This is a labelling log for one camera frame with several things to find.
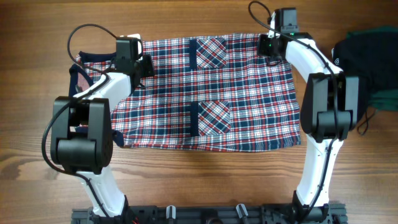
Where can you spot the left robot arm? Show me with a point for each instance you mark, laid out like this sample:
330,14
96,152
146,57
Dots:
81,133

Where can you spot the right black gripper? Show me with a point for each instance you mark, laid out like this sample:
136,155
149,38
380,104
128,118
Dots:
261,50

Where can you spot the plaid sleeveless shirt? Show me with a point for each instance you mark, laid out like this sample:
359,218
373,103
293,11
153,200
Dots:
210,93

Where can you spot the black mesh shorts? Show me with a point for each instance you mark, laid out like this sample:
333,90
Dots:
370,55

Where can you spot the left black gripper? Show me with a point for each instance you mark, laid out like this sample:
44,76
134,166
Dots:
147,61

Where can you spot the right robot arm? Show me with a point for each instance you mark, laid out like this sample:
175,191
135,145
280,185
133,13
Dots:
328,112

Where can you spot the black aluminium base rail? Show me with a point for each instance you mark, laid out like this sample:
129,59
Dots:
264,214

